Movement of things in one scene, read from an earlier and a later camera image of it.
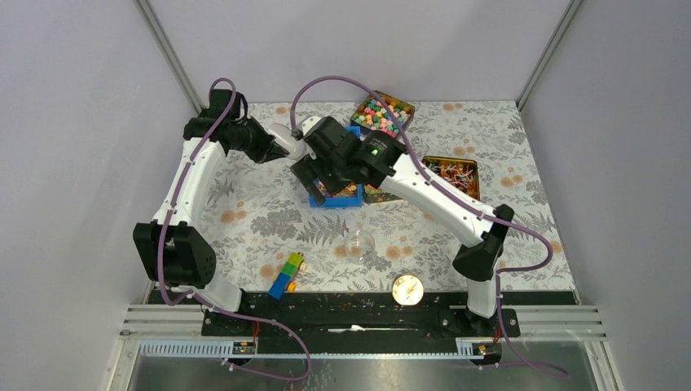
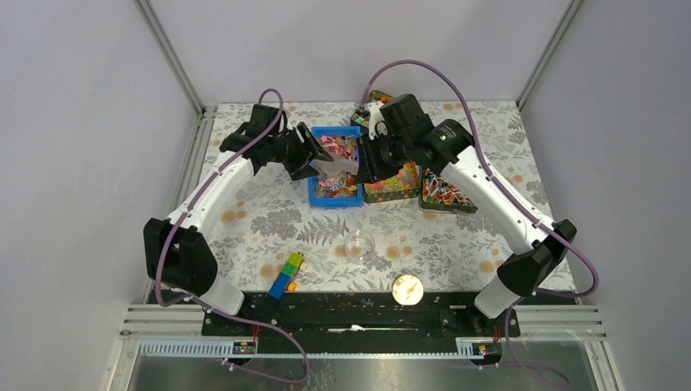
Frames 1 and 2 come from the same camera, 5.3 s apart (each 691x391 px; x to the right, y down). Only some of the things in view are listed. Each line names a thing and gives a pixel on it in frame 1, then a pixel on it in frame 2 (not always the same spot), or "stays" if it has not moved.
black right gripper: (309, 168) -> (368, 166)
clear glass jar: (359, 246) stays
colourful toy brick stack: (286, 278) stays
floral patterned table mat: (254, 214) stays
